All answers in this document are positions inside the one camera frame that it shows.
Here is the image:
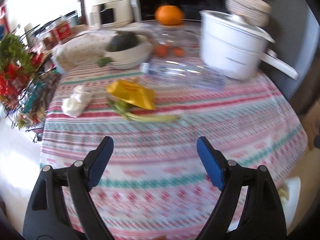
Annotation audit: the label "clear glass jar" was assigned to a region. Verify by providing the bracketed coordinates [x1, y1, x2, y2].
[151, 24, 200, 58]

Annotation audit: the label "grey refrigerator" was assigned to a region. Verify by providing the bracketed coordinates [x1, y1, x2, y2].
[261, 0, 319, 112]

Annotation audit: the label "small green pepper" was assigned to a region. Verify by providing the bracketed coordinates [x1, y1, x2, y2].
[97, 57, 113, 67]

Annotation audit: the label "green leafy vegetable bunch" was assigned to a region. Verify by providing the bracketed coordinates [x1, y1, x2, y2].
[0, 33, 35, 75]

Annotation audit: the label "stacked white bowls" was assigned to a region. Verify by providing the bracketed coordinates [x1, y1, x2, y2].
[104, 35, 153, 70]

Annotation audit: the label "white plastic chair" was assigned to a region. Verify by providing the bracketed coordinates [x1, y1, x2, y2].
[278, 177, 301, 232]

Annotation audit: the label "woven white basket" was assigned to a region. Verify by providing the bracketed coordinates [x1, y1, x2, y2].
[225, 0, 271, 28]

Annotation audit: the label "yellow crumpled wrapper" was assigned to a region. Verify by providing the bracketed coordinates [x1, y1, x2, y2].
[106, 80, 156, 111]

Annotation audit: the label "crumpled white tissue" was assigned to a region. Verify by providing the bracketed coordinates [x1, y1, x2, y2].
[61, 86, 93, 118]

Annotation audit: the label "black wire storage rack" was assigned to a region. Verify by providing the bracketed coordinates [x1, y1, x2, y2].
[1, 11, 79, 142]

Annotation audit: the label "clear plastic water bottle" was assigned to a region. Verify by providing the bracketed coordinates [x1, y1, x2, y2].
[140, 61, 225, 89]

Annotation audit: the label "dark green squash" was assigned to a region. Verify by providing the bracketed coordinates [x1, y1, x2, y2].
[106, 31, 140, 52]

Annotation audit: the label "red-labelled spice jar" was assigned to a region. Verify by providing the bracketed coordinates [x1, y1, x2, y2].
[54, 20, 72, 42]

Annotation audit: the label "white electric cooking pot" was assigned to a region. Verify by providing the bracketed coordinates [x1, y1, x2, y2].
[200, 10, 299, 80]

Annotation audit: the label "large orange fruit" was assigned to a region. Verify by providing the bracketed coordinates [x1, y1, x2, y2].
[155, 5, 184, 26]

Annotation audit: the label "green vegetable scrap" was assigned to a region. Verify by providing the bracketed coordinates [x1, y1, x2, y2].
[107, 99, 180, 122]

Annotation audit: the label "patterned striped tablecloth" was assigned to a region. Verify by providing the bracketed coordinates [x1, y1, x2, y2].
[40, 63, 308, 239]

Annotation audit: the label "cream air fryer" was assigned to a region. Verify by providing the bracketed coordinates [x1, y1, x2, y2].
[84, 0, 134, 29]

